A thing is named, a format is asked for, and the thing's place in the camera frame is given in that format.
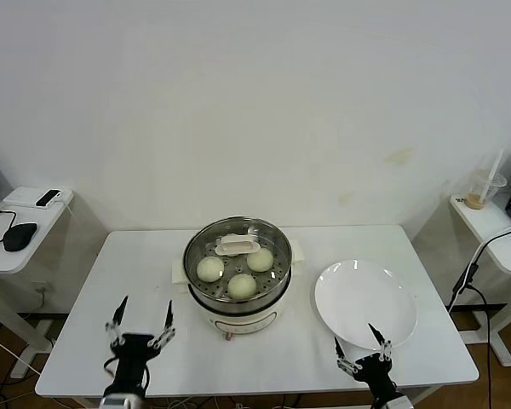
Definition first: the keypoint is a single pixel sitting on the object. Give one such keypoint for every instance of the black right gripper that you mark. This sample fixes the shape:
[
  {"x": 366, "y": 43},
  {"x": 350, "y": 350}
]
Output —
[{"x": 377, "y": 375}]

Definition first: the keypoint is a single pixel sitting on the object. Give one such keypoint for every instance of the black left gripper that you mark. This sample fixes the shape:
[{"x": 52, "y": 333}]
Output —
[{"x": 134, "y": 353}]

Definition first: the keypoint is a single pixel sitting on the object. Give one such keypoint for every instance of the white steamed baozi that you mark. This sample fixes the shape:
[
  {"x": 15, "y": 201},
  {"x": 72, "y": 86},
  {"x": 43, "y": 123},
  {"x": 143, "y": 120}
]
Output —
[
  {"x": 242, "y": 286},
  {"x": 260, "y": 260},
  {"x": 210, "y": 269}
]

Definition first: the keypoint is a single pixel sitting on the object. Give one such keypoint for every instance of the round glass pot lid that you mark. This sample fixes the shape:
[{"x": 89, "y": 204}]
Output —
[{"x": 237, "y": 246}]

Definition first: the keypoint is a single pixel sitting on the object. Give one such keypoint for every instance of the perforated steel steamer basket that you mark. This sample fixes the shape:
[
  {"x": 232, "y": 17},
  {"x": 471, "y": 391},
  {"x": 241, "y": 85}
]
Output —
[{"x": 238, "y": 306}]

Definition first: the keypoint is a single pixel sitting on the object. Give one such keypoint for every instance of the round white plate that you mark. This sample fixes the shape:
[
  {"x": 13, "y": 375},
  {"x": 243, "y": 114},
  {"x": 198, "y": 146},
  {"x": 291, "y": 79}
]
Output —
[{"x": 353, "y": 307}]

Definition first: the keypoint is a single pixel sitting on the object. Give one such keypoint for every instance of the white electric cooker pot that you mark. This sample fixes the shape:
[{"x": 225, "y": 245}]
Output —
[{"x": 242, "y": 324}]

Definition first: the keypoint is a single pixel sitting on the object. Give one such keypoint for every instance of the white side table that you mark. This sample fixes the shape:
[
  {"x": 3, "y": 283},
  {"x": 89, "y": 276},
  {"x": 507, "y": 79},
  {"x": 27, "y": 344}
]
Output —
[
  {"x": 485, "y": 221},
  {"x": 30, "y": 251}
]

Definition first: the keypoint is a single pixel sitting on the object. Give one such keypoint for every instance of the black computer mouse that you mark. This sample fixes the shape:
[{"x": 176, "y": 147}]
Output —
[{"x": 19, "y": 236}]

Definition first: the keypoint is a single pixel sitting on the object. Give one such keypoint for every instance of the small white black device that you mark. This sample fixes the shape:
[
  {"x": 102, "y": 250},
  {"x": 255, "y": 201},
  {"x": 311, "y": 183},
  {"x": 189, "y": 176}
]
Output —
[{"x": 47, "y": 197}]

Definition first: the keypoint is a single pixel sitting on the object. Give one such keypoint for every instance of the flat white box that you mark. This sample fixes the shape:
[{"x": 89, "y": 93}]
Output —
[{"x": 19, "y": 196}]

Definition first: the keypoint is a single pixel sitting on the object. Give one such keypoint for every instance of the clear plastic drink cup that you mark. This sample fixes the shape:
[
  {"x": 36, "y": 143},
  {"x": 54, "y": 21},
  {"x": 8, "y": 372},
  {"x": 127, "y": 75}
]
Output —
[{"x": 479, "y": 191}]

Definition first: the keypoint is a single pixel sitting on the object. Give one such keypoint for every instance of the white drinking straw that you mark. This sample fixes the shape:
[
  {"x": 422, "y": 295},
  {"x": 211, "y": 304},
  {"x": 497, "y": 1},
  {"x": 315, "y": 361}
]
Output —
[{"x": 496, "y": 164}]

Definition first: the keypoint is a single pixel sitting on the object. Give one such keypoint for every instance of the white wall socket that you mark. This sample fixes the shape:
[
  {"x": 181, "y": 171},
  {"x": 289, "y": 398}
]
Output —
[{"x": 42, "y": 289}]

